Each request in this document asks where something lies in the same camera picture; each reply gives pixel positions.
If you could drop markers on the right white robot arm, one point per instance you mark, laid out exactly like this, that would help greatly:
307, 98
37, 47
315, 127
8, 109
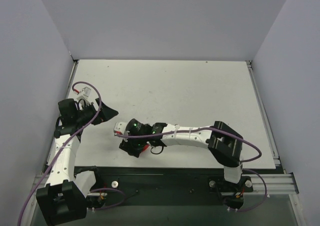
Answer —
224, 143

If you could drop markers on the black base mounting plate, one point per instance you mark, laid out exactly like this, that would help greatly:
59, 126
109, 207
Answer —
150, 186

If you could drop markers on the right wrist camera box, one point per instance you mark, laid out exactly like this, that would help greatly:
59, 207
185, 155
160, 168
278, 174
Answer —
120, 128

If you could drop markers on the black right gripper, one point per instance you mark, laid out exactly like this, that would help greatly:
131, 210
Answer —
128, 147

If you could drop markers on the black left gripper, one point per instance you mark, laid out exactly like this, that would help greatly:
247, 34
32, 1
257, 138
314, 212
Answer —
99, 111

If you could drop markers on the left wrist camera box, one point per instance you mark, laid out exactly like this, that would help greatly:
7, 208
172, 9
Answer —
85, 92

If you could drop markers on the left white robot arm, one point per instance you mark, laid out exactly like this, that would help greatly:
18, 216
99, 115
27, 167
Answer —
64, 197

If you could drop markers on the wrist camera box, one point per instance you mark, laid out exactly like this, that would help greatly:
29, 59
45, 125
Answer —
85, 92
120, 128

